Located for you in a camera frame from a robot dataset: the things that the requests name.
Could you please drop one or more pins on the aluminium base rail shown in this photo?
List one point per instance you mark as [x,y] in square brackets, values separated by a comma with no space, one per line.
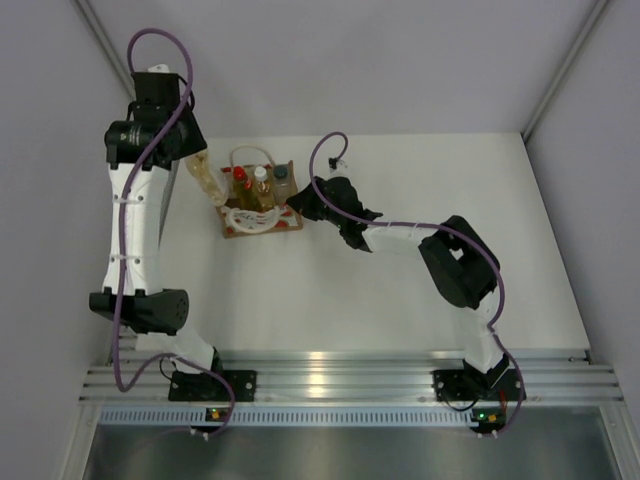
[551,377]

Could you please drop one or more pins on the burlap watermelon canvas bag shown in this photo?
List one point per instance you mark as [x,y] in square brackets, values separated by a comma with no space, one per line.
[237,222]

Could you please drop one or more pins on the right aluminium frame post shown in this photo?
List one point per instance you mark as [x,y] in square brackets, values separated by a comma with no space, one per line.
[571,55]

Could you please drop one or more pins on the white slotted cable duct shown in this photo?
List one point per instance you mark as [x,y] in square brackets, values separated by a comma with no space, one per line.
[276,416]

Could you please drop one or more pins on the left aluminium frame post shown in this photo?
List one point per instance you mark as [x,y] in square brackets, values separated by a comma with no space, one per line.
[92,22]

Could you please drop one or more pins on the red cap yellow bottle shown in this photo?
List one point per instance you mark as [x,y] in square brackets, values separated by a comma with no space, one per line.
[243,188]

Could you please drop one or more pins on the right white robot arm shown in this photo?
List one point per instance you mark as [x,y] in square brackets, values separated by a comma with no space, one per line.
[464,270]

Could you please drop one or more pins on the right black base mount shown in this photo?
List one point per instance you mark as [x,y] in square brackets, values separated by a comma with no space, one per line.
[452,389]

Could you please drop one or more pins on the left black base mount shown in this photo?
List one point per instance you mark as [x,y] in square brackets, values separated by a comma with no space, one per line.
[202,387]

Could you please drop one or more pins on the grey cap clear jar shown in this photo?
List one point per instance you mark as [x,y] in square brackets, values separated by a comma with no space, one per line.
[281,182]

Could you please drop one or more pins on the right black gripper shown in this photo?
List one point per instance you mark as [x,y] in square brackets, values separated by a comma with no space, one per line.
[304,204]

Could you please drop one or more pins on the aluminium frame post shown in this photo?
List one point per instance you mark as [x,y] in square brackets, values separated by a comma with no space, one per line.
[92,22]
[571,55]

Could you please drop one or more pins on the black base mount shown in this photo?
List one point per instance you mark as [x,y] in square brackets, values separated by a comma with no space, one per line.
[452,389]
[202,387]

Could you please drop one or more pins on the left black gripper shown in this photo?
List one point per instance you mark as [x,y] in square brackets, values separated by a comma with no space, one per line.
[194,142]

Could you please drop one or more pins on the white cap amber bottle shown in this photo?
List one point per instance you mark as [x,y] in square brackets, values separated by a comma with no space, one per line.
[263,190]
[212,182]

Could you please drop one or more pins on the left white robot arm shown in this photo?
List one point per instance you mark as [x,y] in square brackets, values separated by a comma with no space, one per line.
[132,293]

